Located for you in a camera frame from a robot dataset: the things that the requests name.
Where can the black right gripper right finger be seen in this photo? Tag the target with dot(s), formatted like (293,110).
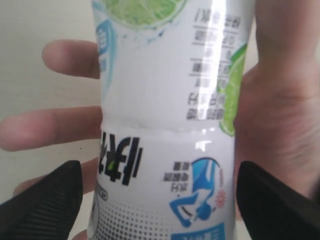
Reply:
(271,210)

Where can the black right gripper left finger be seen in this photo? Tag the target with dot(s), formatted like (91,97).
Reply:
(48,209)

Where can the white lime label bottle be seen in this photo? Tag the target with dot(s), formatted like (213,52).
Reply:
(170,75)

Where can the person's open hand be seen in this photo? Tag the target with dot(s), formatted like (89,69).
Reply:
(278,118)

